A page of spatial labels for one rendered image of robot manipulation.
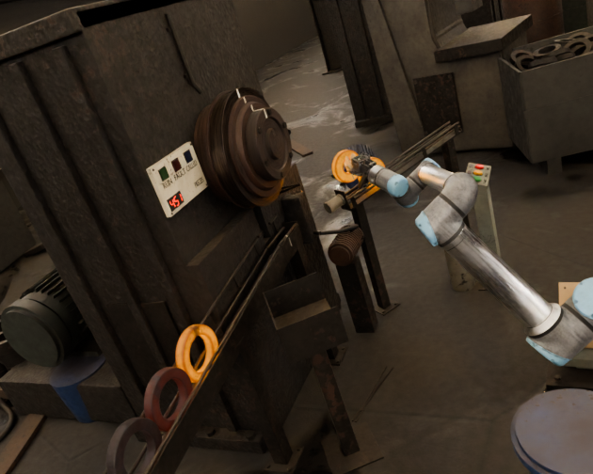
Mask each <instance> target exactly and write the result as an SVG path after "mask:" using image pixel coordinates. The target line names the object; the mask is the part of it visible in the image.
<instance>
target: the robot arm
mask: <svg viewBox="0 0 593 474"><path fill-rule="evenodd" d="M364 154H365V153H362V154H360V155H358V156H355V154H354V153H351V157H350V160H349V158H348V157H347V156H346V157H345V162H344V165H345V168H346V170H347V171H348V172H349V173H350V174H353V175H356V176H362V177H361V180H360V182H359V184H358V187H359V188H360V189H362V188H364V187H366V186H368V184H369V182H370V183H371V184H373V185H375V186H377V187H378V188H380V189H382V190H384V191H386V192H387V193H388V194H389V195H390V196H391V197H392V198H393V199H394V200H395V201H396V202H397V203H398V204H399V205H401V206H402V207H405V208H410V207H412V206H414V205H415V204H416V203H417V202H418V199H419V195H420V193H421V192H422V191H423V190H424V189H425V188H426V187H427V186H428V185H429V186H431V187H433V188H434V189H436V190H438V191H440V192H441V193H440V194H439V195H438V196H437V197H436V198H435V199H434V200H433V201H432V202H431V203H430V204H429V205H428V206H427V207H426V208H425V209H424V210H423V211H422V212H421V213H420V215H419V216H418V217H417V218H416V219H415V224H416V226H417V227H418V229H419V230H420V231H421V233H422V234H423V235H424V236H425V238H426V239H427V240H428V241H429V242H430V243H431V244H432V245H433V246H436V245H439V246H440V247H441V248H443V249H444V250H445V251H446V252H447V253H448V254H449V255H451V256H452V257H453V258H454V259H455V260H456V261H457V262H458V263H459V264H460V265H461V266H462V267H463V268H465V269H466V270H467V271H468V272H469V273H470V274H471V275H472V276H473V277H474V278H475V279H476V280H477V281H479V282H480V283H481V284H482V285H483V286H484V287H485V288H486V289H487V290H488V291H489V292H490V293H491V294H493V295H494V296H495V297H496V298H497V299H498V300H499V301H500V302H501V303H502V304H503V305H504V306H505V307H506V308H508V309H509V310H510V311H511V312H512V313H513V314H514V315H515V316H516V317H517V318H518V319H519V320H520V321H522V322H523V323H524V324H525V326H524V331H525V333H526V334H527V335H528V336H527V338H526V341H527V342H528V343H529V344H530V345H532V346H533V347H534V348H535V349H536V350H537V351H539V352H540V353H541V354H542V355H543V356H545V357H546V358H547V359H549V360H550V361H551V362H552V363H553V364H555V365H556V366H564V365H565V364H566V363H568V362H569V361H570V360H572V359H573V358H574V357H575V356H576V355H577V354H578V353H580V352H581V351H582V350H583V349H584V348H585V347H586V346H587V344H588V343H590V342H591V341H592V340H593V277H591V278H587V279H585V280H583V281H582V282H580V283H579V284H578V285H577V286H576V288H575V289H574V291H573V294H572V296H571V297H570V298H569V299H568V300H567V301H566V302H565V303H564V304H563V305H561V306H559V305H558V304H556V303H548V302H547V301H546V300H545V299H544V298H542V297H541V296H540V295H539V294H538V293H537V292H536V291H535V290H534V289H533V288H532V287H531V286H530V285H529V284H528V283H527V282H525V281H524V280H523V279H522V278H521V277H520V276H519V275H518V274H517V273H516V272H515V271H514V270H513V269H512V268H511V267H509V266H508V265H507V264H506V263H505V262H504V261H503V260H502V259H501V258H500V257H499V256H498V255H497V254H496V253H495V252H493V251H492V250H491V249H490V248H489V247H488V246H487V245H486V244H485V243H484V242H483V241H482V240H481V239H480V238H479V237H477V236H476V235H475V234H474V233H473V232H472V231H471V230H470V229H469V228H468V227H467V226H466V224H465V223H464V222H463V221H462V219H463V218H464V217H465V216H466V215H467V214H468V213H469V212H470V210H471V209H472V207H473V205H474V203H475V202H476V199H477V195H478V185H477V182H476V181H475V179H474V178H473V177H472V176H471V175H469V174H467V173H464V172H456V173H452V172H450V171H447V170H445V169H442V168H441V167H440V166H439V165H438V164H437V163H436V162H435V161H433V160H432V159H430V158H425V159H424V160H423V161H422V162H421V163H420V164H419V165H418V167H417V168H416V169H415V170H414V171H413V172H412V173H411V174H410V175H409V176H408V177H407V178H405V177H404V176H402V175H399V174H397V173H395V172H393V171H391V170H389V169H388V168H386V167H384V166H381V165H377V162H375V161H373V160H371V156H369V155H367V154H365V155H367V156H368V157H367V156H365V155H364Z"/></svg>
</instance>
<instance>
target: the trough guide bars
mask: <svg viewBox="0 0 593 474"><path fill-rule="evenodd" d="M449 123H450V121H448V122H446V123H445V124H443V125H442V126H441V127H440V128H439V129H437V130H436V131H434V132H433V133H431V134H430V135H428V136H427V137H425V138H424V139H422V140H421V141H419V142H418V143H417V144H415V145H414V146H412V147H411V148H409V149H408V150H406V151H405V152H403V153H402V154H400V155H399V156H397V157H396V158H394V159H393V160H392V161H390V162H389V163H388V164H387V165H385V167H387V166H389V167H388V169H389V170H393V169H394V171H393V172H396V171H397V170H399V169H400V168H402V167H403V166H405V165H406V164H408V163H409V162H410V161H412V160H413V159H415V158H416V157H418V156H419V155H420V154H423V156H424V158H426V157H427V153H426V150H428V149H429V148H431V147H432V146H434V145H435V144H436V143H438V142H439V141H441V140H442V139H443V138H445V137H446V136H447V135H449V134H450V133H451V132H453V131H455V132H456V135H459V130H458V128H459V127H460V125H458V124H459V121H458V122H456V123H455V124H453V125H452V126H451V124H450V125H448V124H449ZM447 125H448V126H447ZM443 127H444V129H442V128H443ZM453 127H454V129H452V128H453ZM440 129H442V130H441V131H440V132H438V133H437V134H436V132H437V131H439V130H440ZM450 129H452V130H451V131H450V132H449V130H450ZM433 134H435V135H433ZM443 134H445V135H444V136H442V137H441V138H439V137H440V136H441V135H443ZM431 135H433V136H432V137H431V138H429V137H430V136H431ZM428 138H429V139H428ZM437 138H439V139H438V140H436V139H437ZM427 139H428V140H427ZM425 140H426V141H425ZM434 140H436V141H435V142H434V143H432V144H431V145H429V144H430V143H431V142H433V141H434ZM424 141H425V142H424ZM422 142H424V143H423V144H421V143H422ZM419 144H421V145H420V146H419V147H417V148H415V147H416V146H418V145H419ZM427 145H429V146H428V147H426V146H427ZM410 150H411V152H410V153H408V154H407V155H405V154H406V153H407V152H409V151H410ZM420 150H422V151H420ZM418 151H420V152H419V153H417V152H418ZM403 155H405V156H404V157H402V156H403ZM413 155H414V156H413ZM411 156H413V157H412V158H410V157H411ZM400 157H402V158H401V159H399V158H400ZM408 158H410V159H409V160H408ZM397 159H399V160H398V161H397V162H395V163H394V164H393V162H394V161H396V160H397ZM406 160H408V161H406ZM405 161H406V162H405ZM404 162H405V163H404ZM402 163H404V164H403V165H401V164H402ZM390 164H392V165H391V166H390ZM399 165H401V166H400V167H398V168H397V169H395V168H396V167H397V166H399ZM370 185H371V183H369V184H368V186H370ZM368 186H366V187H364V188H362V189H360V188H358V189H357V190H355V191H354V192H352V193H351V194H349V193H350V192H351V191H353V190H354V189H356V188H357V187H358V184H357V185H356V186H354V187H353V188H351V189H350V190H348V191H347V192H345V195H347V194H349V195H348V196H346V199H347V201H349V200H350V201H349V202H348V204H351V203H352V205H353V207H354V209H355V208H356V207H358V204H357V202H356V199H358V198H360V197H361V196H362V195H364V194H365V193H367V192H368V191H370V190H371V189H372V188H374V187H375V185H372V186H371V187H369V188H368V189H366V188H367V187H368ZM364 189H366V190H365V191H364V192H362V193H361V194H359V195H358V196H357V194H358V193H360V192H361V191H363V190H364ZM354 196H356V197H354Z"/></svg>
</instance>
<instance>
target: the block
mask: <svg viewBox="0 0 593 474"><path fill-rule="evenodd" d="M281 205H282V208H283V210H284V213H285V216H286V219H287V221H288V222H293V221H297V223H298V226H299V229H300V232H301V235H302V238H303V241H304V242H303V244H312V243H313V242H314V241H315V240H316V238H317V237H318V235H315V234H313V231H314V230H316V227H315V224H314V222H313V216H312V213H311V210H310V207H309V204H308V200H307V198H306V195H305V193H304V192H301V193H298V194H294V195H290V194H286V195H285V196H284V197H283V198H282V199H281Z"/></svg>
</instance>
